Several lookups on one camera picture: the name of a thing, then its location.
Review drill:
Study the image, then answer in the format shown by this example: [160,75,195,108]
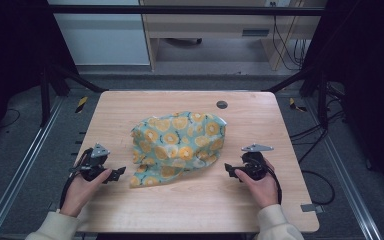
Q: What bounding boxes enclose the black hanging cables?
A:
[271,1,310,72]

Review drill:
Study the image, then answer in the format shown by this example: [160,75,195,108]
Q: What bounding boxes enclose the hand-held gripper black cable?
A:
[58,148,94,210]
[261,159,283,205]

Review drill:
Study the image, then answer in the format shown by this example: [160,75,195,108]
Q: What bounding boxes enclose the yellow black striped tape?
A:
[74,95,90,115]
[288,97,308,113]

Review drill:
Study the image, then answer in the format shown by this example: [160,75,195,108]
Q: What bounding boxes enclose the white cabinet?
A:
[46,0,152,66]

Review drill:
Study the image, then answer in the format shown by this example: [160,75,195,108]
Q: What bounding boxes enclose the person's right hand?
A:
[234,159,280,210]

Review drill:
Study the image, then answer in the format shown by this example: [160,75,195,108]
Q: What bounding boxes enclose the left hand-held gripper black cable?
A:
[58,148,94,210]

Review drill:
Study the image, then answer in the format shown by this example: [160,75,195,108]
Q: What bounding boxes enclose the grey metal bracket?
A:
[300,203,325,215]

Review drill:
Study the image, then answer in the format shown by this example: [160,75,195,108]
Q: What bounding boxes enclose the person's left hand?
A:
[59,167,113,218]

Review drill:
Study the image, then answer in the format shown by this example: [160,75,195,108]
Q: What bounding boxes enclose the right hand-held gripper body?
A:
[239,143,275,182]

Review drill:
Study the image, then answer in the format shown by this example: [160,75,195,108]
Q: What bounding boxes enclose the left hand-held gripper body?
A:
[69,143,114,183]

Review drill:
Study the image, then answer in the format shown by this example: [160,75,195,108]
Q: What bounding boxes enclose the black metal frame stand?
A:
[39,63,110,128]
[262,65,330,129]

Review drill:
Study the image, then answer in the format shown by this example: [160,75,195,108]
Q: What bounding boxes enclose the black floor cable loop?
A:
[299,169,336,206]

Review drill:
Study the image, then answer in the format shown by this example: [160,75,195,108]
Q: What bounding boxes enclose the black metal crossbar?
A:
[46,4,326,17]

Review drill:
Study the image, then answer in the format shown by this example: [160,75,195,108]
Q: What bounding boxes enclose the thin black floor cable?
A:
[0,107,22,130]

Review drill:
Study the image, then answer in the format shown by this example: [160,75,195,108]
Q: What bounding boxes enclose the right hand-held gripper black cable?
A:
[261,159,283,205]

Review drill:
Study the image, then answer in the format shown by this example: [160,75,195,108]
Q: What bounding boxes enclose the teal cloth with orange print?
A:
[129,111,228,189]

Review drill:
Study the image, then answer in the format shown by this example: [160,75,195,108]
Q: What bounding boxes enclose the bundle of black floor cables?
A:
[289,81,347,165]

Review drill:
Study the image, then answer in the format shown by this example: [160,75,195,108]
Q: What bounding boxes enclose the aluminium floor rail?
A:
[0,96,65,240]
[304,98,384,240]

